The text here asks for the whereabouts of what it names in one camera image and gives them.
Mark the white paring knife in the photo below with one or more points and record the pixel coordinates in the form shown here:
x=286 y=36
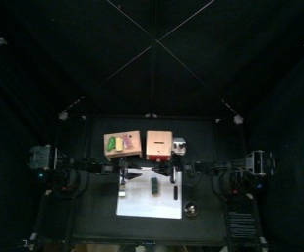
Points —
x=173 y=177

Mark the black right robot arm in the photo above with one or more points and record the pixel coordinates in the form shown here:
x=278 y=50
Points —
x=227 y=164

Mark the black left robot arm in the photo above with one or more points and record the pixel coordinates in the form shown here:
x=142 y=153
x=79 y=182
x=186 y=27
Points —
x=75 y=164

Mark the dark green toy vegetable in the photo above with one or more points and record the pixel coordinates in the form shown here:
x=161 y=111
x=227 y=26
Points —
x=154 y=185

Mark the small white toy food slice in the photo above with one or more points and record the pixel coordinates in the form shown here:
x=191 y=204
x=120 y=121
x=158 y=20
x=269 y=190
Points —
x=122 y=194

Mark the small silver toy appliance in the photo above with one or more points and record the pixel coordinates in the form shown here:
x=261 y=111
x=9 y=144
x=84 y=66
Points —
x=178 y=146

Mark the wooden box with colored items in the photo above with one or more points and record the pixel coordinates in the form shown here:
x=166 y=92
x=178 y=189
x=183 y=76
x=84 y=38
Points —
x=122 y=144

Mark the wooden box with red base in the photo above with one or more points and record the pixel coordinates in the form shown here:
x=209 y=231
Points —
x=159 y=144

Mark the white cutting board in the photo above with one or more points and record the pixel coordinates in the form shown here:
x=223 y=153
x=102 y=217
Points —
x=149 y=203

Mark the small silver object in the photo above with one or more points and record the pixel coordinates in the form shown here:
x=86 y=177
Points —
x=190 y=207

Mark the small black bowl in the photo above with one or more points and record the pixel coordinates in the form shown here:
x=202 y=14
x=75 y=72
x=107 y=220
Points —
x=190 y=208

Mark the white text label sticker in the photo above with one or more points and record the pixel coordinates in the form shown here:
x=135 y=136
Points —
x=242 y=226

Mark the silver frame clamp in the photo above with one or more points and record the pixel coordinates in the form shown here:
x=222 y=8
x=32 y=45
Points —
x=62 y=115
x=238 y=119
x=150 y=115

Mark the black vertical frame pole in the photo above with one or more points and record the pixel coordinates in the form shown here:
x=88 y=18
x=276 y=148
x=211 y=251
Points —
x=151 y=82

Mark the silver table corner bracket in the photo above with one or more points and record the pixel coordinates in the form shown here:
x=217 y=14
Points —
x=30 y=238

